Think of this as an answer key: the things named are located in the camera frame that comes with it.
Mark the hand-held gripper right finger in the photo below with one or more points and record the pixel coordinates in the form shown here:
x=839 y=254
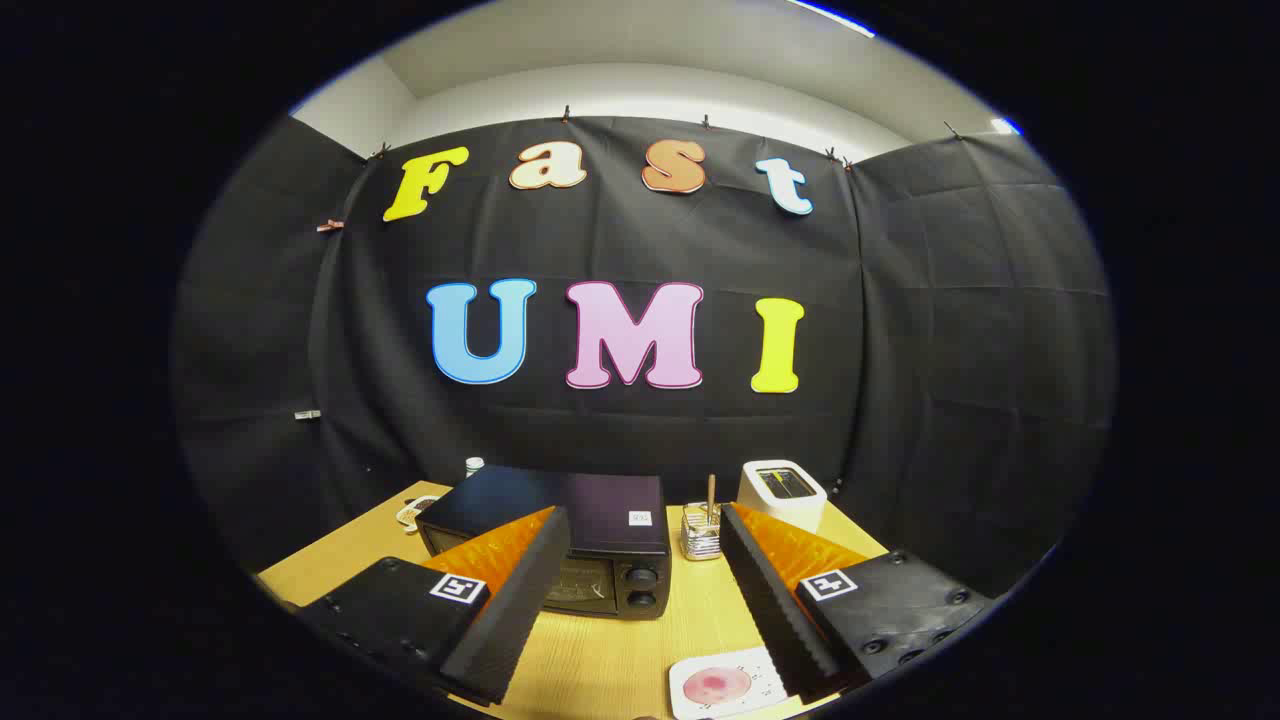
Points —
x=770 y=610

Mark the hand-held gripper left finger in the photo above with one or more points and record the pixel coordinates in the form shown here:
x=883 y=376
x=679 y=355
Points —
x=520 y=600

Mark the white square plate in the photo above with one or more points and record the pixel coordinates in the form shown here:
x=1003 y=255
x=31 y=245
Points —
x=755 y=672

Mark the pink round ham slice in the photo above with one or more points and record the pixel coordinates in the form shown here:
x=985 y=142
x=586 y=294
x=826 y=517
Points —
x=715 y=685

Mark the black toaster oven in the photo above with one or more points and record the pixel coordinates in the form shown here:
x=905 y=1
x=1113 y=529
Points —
x=600 y=510

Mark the white bread toaster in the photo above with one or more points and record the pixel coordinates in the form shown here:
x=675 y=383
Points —
x=780 y=510

